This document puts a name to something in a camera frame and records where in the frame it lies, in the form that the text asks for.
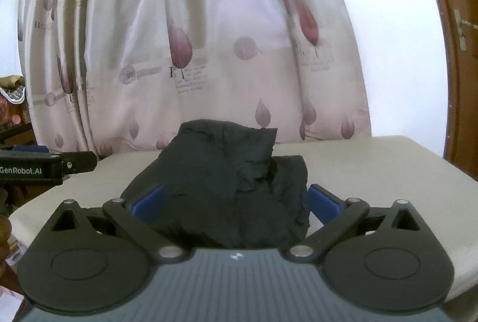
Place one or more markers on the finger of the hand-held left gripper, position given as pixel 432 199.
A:
pixel 31 149
pixel 80 162

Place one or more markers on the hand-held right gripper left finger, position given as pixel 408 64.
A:
pixel 147 204

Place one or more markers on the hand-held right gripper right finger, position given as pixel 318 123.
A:
pixel 325 204

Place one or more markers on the black jacket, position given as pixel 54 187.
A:
pixel 231 176

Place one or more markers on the patterned fabric item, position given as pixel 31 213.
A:
pixel 13 90

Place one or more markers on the leaf print curtain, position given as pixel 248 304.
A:
pixel 224 45

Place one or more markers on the brown wooden door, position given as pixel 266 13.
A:
pixel 448 64

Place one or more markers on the metal door latch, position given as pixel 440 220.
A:
pixel 462 29

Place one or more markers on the turned wooden post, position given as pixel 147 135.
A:
pixel 4 243

